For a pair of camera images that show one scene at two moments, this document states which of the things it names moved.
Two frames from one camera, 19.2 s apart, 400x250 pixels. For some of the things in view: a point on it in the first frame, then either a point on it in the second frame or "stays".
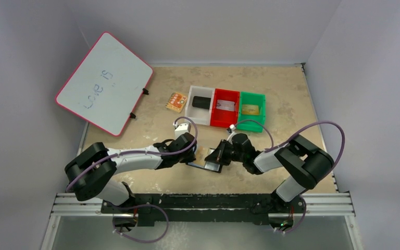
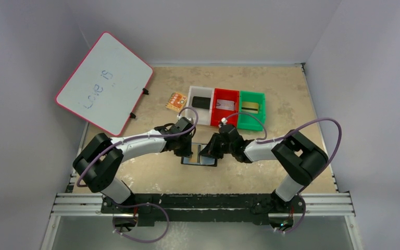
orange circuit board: (176, 102) stays
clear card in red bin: (227, 105) stays
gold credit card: (200, 153) → (250, 107)
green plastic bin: (247, 125) stays
